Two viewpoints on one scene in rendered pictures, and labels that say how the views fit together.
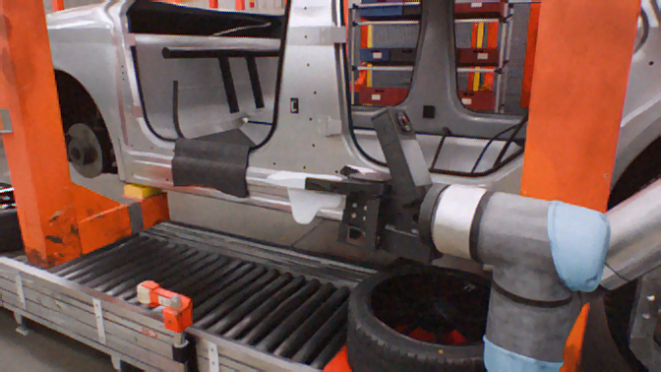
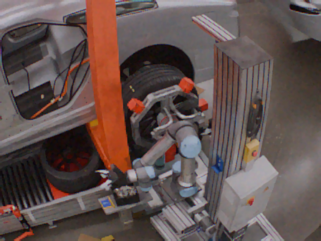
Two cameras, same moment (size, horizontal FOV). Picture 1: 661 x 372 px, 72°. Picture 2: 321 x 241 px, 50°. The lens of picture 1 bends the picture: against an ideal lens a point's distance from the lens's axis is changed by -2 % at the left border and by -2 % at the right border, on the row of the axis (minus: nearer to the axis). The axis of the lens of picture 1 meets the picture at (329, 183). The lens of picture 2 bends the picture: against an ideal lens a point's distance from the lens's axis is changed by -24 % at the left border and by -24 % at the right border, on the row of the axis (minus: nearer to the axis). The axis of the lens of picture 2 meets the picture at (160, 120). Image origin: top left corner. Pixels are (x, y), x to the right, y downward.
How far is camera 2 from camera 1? 2.19 m
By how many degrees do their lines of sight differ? 52
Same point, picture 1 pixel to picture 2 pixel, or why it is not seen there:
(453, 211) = (132, 177)
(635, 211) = (150, 157)
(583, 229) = (151, 172)
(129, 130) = not seen: outside the picture
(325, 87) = (8, 105)
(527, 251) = (145, 177)
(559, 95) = (107, 107)
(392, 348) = (74, 178)
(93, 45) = not seen: outside the picture
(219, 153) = not seen: outside the picture
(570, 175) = (115, 122)
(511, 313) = (145, 184)
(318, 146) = (11, 125)
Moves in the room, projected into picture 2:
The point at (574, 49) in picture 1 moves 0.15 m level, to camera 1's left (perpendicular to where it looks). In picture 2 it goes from (108, 96) to (93, 110)
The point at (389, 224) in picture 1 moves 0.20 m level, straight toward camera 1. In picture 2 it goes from (120, 181) to (143, 199)
